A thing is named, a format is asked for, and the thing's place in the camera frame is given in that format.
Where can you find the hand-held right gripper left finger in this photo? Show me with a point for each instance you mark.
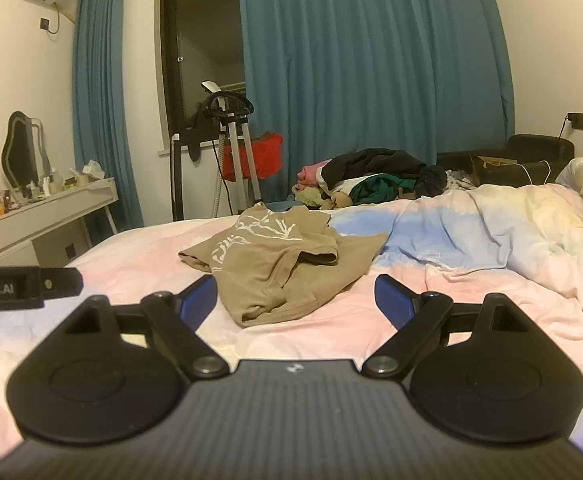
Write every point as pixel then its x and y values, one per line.
pixel 199 299

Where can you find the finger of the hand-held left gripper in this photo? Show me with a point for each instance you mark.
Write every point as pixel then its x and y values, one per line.
pixel 61 281

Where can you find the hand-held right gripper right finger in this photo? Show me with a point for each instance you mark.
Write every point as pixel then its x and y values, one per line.
pixel 392 301

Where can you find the tan printed t-shirt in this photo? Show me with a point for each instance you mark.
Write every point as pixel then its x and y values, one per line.
pixel 271 280

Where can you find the pile of mixed clothes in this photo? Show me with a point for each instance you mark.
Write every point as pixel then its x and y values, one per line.
pixel 376 160

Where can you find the white dressing table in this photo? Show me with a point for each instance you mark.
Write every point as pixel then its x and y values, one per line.
pixel 31 220

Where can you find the row of cosmetic bottles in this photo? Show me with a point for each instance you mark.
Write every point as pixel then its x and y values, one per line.
pixel 36 190

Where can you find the green garment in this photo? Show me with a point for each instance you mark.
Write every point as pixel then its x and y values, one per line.
pixel 376 190

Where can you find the beige garment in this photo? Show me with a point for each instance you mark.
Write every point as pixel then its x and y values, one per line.
pixel 342 200

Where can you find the tissue box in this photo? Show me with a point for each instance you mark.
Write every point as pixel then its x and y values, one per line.
pixel 90 170

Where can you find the small black garment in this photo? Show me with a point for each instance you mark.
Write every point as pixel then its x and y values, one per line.
pixel 431 180

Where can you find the black framed mirror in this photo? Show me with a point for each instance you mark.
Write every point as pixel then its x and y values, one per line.
pixel 19 155

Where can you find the pale yellow garment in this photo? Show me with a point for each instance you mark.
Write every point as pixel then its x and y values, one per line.
pixel 309 195

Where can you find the black white patterned garment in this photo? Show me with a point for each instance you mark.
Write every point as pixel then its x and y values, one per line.
pixel 460 180

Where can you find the pink garment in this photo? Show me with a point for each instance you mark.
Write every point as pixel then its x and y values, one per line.
pixel 311 172

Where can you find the garment steamer stand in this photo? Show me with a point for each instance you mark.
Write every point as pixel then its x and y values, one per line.
pixel 236 145

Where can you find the red cloth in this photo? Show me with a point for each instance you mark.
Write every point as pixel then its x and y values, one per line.
pixel 266 155

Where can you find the black sofa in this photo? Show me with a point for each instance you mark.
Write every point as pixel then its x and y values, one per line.
pixel 536 147

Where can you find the wide blue curtain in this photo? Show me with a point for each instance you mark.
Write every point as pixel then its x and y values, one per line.
pixel 371 60

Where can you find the dark window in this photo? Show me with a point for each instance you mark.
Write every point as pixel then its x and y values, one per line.
pixel 196 35

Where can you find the small wall outlet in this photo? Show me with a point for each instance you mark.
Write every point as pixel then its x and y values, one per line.
pixel 45 24

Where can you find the black wall socket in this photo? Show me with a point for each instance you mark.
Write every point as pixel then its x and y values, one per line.
pixel 581 121

